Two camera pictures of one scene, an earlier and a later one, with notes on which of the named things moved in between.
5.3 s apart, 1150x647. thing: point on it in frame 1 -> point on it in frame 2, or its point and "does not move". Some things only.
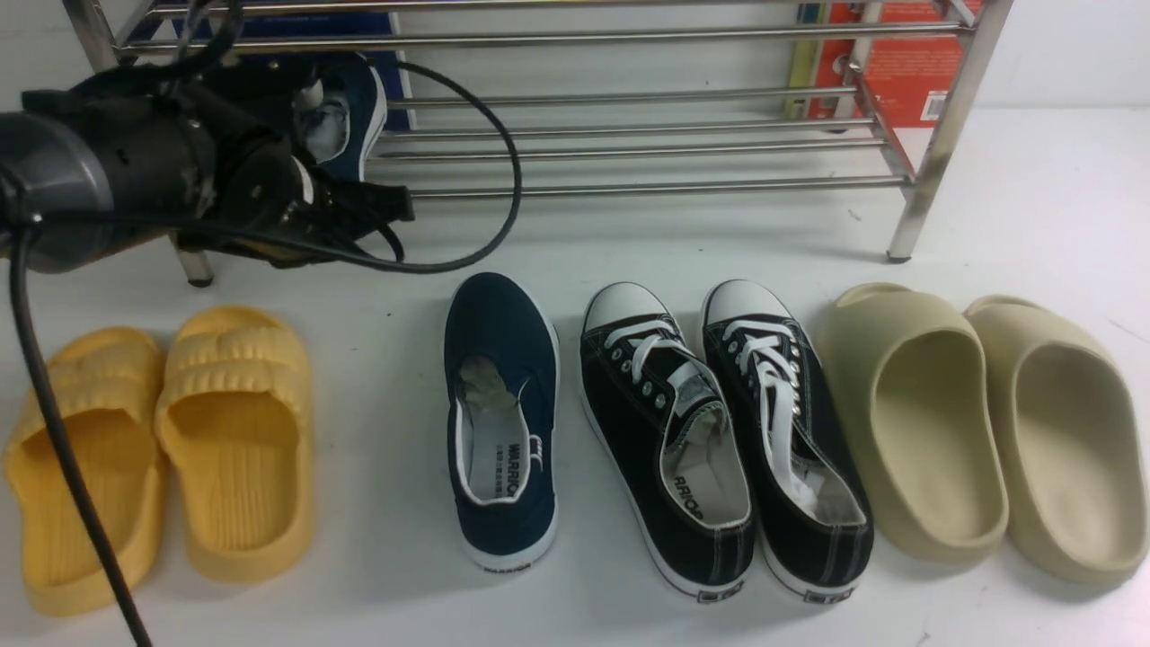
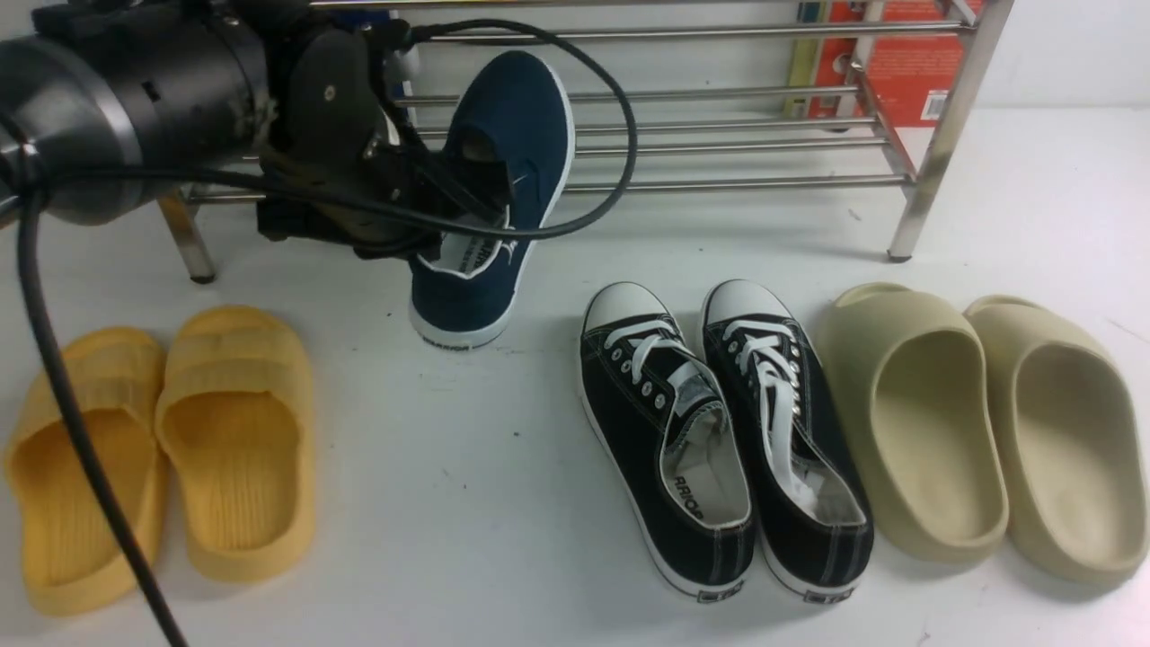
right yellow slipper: [235, 422] does not move
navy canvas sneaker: [501, 391] -> [523, 106]
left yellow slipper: [114, 385] does not move
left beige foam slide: [921, 391] does not move
